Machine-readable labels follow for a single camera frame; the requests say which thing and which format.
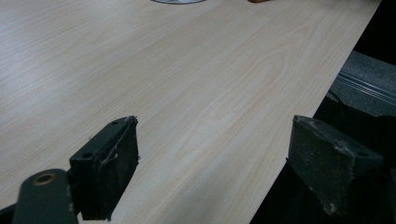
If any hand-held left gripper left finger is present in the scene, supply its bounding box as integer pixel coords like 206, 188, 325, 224
68, 115, 140, 222

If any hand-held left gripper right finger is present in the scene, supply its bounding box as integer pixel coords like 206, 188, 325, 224
286, 115, 385, 217

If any black cable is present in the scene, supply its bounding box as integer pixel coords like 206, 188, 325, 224
328, 89, 345, 105

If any grey metal rail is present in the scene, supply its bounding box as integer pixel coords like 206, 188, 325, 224
328, 49, 396, 118

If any round silver cable grommet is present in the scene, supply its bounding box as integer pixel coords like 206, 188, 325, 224
150, 0, 207, 6

